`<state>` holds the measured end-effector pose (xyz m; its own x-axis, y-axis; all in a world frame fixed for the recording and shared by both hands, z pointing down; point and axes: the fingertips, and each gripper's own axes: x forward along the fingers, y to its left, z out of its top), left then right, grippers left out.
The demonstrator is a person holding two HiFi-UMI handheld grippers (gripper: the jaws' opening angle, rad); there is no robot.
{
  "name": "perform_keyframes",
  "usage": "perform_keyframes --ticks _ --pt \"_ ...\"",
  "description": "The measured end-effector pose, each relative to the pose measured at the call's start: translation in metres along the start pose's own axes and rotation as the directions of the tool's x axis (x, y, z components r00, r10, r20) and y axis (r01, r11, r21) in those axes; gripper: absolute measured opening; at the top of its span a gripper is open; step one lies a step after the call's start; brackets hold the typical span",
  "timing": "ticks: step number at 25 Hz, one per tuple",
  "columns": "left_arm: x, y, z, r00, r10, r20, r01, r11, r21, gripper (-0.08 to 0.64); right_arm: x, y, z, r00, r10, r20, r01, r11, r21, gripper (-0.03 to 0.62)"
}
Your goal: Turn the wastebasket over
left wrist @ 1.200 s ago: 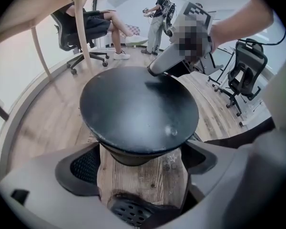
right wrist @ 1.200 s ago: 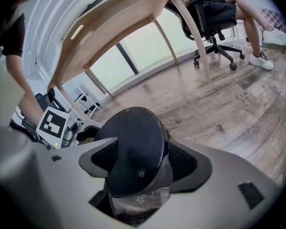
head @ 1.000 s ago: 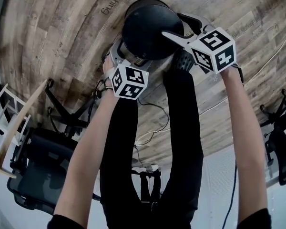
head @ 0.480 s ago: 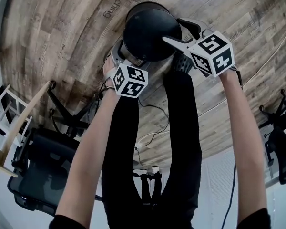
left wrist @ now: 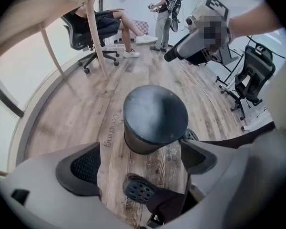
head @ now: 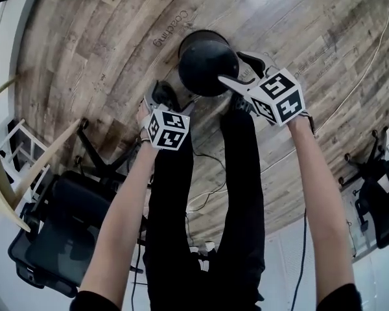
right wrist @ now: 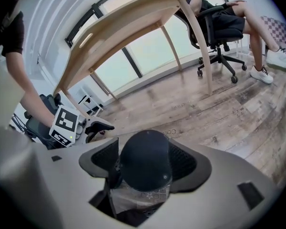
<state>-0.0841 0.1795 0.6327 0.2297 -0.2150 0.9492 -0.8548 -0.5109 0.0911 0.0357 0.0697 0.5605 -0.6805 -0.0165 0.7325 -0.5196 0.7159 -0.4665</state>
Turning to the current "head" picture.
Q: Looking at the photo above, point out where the person's black clothing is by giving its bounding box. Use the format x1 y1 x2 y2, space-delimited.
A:
69 107 364 311

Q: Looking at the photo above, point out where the person's left forearm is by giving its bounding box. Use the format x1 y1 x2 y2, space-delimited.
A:
79 131 159 299

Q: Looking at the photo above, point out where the black mesh waste bin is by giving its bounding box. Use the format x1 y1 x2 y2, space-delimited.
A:
177 29 241 98

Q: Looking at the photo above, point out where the black mesh office chair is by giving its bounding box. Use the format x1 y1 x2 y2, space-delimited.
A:
6 118 153 299

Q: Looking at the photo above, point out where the light wooden desk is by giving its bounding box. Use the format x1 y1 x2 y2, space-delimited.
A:
0 0 85 233

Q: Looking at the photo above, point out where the person's right black shoe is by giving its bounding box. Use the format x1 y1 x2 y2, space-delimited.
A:
230 94 257 116

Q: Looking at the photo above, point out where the person's right forearm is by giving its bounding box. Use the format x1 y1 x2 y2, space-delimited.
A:
287 118 357 291

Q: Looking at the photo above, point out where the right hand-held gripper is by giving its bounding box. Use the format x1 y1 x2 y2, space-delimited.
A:
217 51 307 128

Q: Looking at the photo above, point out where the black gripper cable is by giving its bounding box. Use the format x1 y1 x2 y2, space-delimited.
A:
290 205 309 311

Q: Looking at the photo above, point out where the person's left hand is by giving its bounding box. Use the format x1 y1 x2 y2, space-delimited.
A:
136 104 150 132

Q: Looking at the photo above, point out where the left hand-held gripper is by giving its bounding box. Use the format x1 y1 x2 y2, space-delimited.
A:
144 82 196 151

